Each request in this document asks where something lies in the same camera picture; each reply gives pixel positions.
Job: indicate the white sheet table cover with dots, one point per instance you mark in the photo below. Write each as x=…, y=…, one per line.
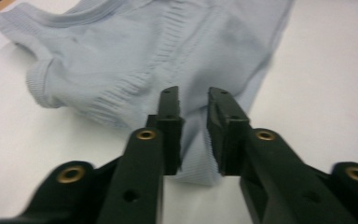
x=323, y=93

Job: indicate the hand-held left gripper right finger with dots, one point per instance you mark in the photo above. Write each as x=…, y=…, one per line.
x=261, y=168

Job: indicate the light blue knit garment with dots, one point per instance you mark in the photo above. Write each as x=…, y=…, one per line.
x=105, y=62

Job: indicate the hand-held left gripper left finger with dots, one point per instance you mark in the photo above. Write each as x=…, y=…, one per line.
x=140, y=174

